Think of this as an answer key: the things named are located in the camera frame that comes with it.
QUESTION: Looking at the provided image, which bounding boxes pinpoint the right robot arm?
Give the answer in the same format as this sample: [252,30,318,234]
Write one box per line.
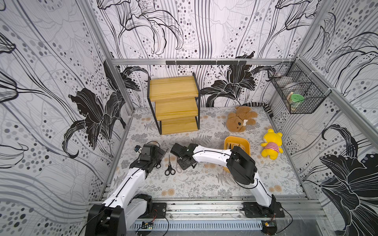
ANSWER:
[171,143,277,211]

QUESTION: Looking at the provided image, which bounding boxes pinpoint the white cable duct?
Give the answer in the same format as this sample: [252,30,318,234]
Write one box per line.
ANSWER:
[131,220,262,231]

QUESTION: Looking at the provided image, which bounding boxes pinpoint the pink scissors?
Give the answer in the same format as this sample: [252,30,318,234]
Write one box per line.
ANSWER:
[175,163,183,174]

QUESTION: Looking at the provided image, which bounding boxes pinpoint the yellow storage box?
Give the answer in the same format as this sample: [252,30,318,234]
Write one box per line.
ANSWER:
[224,136,251,156]

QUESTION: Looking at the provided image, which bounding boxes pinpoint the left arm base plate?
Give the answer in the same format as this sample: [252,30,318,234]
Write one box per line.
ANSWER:
[138,203,167,220]

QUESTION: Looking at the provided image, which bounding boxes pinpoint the striped plush tail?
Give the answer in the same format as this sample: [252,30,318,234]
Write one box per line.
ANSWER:
[243,102,274,118]

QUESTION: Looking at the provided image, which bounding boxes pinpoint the yellow plush bear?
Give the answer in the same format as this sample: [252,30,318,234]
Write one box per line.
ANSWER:
[261,129,283,160]

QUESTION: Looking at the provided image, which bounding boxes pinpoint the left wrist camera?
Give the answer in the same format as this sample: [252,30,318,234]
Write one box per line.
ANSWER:
[134,145,142,153]

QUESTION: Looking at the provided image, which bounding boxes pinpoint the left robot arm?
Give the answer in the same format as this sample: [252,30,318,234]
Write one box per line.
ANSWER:
[79,143,166,236]

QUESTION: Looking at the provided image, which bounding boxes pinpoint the black hook rail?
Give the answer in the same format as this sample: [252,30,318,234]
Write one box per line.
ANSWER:
[165,60,247,65]

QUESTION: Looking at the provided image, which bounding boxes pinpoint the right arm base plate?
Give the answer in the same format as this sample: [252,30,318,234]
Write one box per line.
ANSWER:
[242,202,285,218]

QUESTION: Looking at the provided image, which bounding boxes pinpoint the brown teddy bear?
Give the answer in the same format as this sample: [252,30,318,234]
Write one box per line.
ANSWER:
[226,106,258,133]

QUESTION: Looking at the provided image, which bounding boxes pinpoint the large black scissors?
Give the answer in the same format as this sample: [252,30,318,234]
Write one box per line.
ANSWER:
[225,143,249,151]

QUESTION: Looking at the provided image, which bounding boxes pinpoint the small black scissors left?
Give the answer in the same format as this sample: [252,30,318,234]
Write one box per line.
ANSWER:
[164,156,176,176]

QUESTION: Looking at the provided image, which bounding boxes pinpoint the black wire basket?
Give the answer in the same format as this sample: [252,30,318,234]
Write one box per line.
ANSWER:
[268,60,330,114]

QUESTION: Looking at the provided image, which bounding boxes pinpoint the wooden tiered shelf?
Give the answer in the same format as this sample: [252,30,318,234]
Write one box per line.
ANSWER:
[147,73,201,135]

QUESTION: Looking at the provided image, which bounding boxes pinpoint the green lidded jar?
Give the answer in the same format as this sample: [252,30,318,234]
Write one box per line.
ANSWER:
[289,93,305,110]

